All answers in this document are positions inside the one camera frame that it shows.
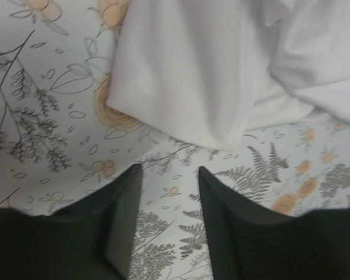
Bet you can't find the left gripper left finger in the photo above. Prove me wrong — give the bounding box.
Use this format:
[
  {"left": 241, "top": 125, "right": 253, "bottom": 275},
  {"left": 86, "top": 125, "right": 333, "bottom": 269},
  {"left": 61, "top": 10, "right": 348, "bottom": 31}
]
[{"left": 0, "top": 164, "right": 142, "bottom": 279}]

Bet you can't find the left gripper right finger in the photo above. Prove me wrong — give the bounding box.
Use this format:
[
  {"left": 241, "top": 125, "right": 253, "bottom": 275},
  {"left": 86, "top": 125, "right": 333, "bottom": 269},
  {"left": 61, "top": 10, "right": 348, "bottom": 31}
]
[{"left": 198, "top": 167, "right": 350, "bottom": 279}]

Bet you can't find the white t shirt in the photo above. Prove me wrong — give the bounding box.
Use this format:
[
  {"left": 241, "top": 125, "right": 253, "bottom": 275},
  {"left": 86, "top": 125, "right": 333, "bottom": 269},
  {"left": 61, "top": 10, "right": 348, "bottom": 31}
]
[{"left": 106, "top": 1, "right": 350, "bottom": 151}]

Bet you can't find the floral table mat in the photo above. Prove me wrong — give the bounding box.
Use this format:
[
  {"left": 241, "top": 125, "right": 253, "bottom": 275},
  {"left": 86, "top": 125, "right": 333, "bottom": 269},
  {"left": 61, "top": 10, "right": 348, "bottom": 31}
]
[{"left": 0, "top": 1, "right": 350, "bottom": 279}]

